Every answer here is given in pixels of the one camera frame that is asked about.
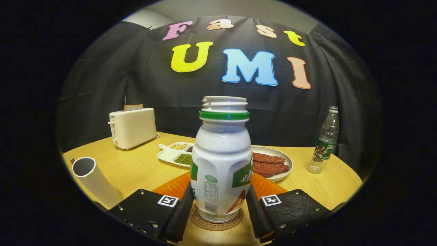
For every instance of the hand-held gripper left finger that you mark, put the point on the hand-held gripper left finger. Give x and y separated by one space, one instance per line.
179 218

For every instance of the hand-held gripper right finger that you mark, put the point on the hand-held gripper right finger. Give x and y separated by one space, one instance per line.
256 215

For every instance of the round cork coaster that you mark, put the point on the round cork coaster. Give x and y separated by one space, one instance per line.
195 218

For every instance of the white juice bottle green label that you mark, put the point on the white juice bottle green label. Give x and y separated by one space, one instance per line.
222 153

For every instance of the clear plastic water bottle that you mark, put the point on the clear plastic water bottle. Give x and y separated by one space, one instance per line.
326 143

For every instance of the red meat slice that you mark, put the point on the red meat slice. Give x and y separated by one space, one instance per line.
268 158
269 169

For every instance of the green mung beans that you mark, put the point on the green mung beans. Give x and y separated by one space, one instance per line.
183 159

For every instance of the wooden table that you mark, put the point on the wooden table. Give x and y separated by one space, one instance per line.
143 167

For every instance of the white round plate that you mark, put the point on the white round plate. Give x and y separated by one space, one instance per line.
288 160

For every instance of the white divided dish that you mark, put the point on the white divided dish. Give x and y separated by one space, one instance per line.
167 155

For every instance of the dark beans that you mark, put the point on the dark beans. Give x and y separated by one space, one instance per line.
190 149

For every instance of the tan soybeans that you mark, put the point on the tan soybeans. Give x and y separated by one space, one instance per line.
179 147

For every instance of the cream toaster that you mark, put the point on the cream toaster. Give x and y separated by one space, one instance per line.
135 128

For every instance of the toast slice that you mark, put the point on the toast slice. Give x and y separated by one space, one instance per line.
133 107

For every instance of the black backdrop cloth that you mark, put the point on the black backdrop cloth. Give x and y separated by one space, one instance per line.
153 95

